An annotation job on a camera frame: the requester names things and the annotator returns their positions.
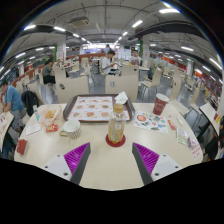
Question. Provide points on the group of beige chairs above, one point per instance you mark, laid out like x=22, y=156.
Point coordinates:
x=71, y=88

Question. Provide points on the white paper card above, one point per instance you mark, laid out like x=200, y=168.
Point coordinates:
x=33, y=129

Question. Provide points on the red sauce packet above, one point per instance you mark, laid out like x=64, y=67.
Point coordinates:
x=52, y=128

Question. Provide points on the ceiling air conditioner unit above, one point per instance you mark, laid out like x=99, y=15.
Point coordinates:
x=79, y=21

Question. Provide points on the group of ceiling lights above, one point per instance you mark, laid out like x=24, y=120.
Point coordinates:
x=59, y=29

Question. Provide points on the flat round red coaster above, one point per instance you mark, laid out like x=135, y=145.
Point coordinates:
x=115, y=145

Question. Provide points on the red wallet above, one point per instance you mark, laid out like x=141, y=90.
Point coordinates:
x=21, y=146

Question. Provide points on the dark brown food tray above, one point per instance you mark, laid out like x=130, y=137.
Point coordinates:
x=66, y=111

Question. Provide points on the crumpled white napkin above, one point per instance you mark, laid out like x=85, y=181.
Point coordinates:
x=121, y=98

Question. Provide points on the small teal cup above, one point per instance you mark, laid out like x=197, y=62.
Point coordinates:
x=37, y=117

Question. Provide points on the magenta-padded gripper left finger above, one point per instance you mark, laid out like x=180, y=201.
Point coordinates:
x=58, y=165

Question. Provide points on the clear plastic packet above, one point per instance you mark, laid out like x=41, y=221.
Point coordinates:
x=182, y=136

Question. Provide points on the printed paper tray liner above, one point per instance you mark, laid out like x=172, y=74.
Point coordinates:
x=90, y=108

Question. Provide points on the small red packet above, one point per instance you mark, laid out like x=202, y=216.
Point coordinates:
x=171, y=124

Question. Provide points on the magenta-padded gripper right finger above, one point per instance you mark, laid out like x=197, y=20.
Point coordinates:
x=165, y=165

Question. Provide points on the white flyer with colourful prints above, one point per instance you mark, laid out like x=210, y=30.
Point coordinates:
x=150, y=122

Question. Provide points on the clear bottle with yellow cap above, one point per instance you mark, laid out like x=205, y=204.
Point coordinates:
x=116, y=126

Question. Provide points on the black backpack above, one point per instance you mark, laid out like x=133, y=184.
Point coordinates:
x=30, y=101

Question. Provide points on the beige neighbouring table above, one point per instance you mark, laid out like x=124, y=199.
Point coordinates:
x=208, y=113
x=5, y=125

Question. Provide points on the red paper cup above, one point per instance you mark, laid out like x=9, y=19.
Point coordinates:
x=160, y=105

